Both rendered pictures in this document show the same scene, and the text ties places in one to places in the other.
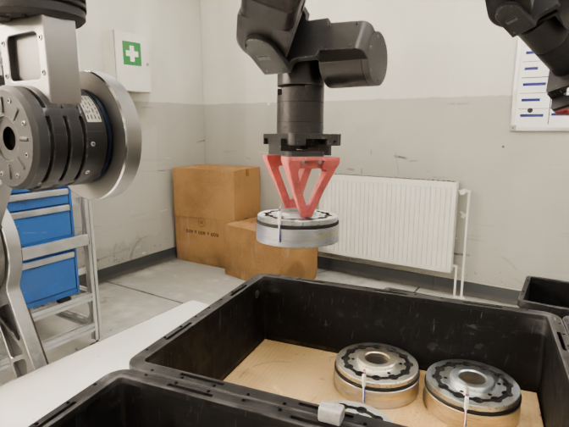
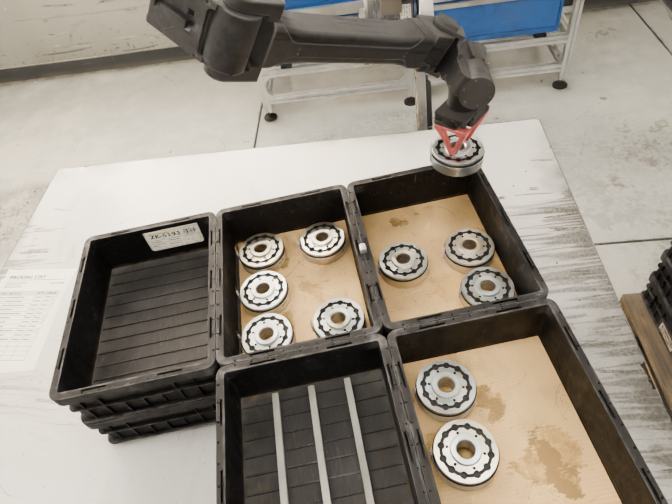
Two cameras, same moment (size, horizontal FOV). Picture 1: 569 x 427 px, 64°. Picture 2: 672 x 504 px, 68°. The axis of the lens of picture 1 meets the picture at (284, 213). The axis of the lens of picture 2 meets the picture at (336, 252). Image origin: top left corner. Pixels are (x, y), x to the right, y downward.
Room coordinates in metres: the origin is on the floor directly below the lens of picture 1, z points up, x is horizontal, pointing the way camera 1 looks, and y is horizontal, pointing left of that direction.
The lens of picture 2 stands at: (0.01, -0.61, 1.69)
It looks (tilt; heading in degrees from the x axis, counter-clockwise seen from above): 49 degrees down; 67
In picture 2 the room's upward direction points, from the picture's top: 12 degrees counter-clockwise
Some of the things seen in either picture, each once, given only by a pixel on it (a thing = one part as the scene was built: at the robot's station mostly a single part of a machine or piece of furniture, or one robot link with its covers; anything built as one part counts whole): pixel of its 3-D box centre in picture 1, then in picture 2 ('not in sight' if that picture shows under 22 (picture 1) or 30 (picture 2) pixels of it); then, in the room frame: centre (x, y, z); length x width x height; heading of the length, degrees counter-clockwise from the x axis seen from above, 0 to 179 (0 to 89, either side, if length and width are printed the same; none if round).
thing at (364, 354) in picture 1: (376, 359); (469, 245); (0.53, -0.11, 0.86); 0.05 x 0.05 x 0.01
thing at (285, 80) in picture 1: (305, 66); (468, 64); (0.57, -0.03, 1.22); 0.07 x 0.06 x 0.07; 57
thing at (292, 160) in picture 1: (302, 177); (457, 130); (0.56, -0.02, 1.09); 0.07 x 0.07 x 0.09; 20
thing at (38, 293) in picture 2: not in sight; (15, 316); (-0.43, 0.52, 0.70); 0.33 x 0.23 x 0.01; 57
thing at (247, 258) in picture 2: not in sight; (261, 249); (0.16, 0.16, 0.86); 0.10 x 0.10 x 0.01
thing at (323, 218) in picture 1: (297, 216); (457, 148); (0.57, -0.02, 1.04); 0.10 x 0.10 x 0.01
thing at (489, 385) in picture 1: (472, 379); (487, 286); (0.48, -0.22, 0.86); 0.05 x 0.05 x 0.01
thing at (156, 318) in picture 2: not in sight; (154, 311); (-0.10, 0.15, 0.87); 0.40 x 0.30 x 0.11; 67
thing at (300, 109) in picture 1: (300, 118); (464, 94); (0.57, -0.02, 1.16); 0.10 x 0.07 x 0.07; 20
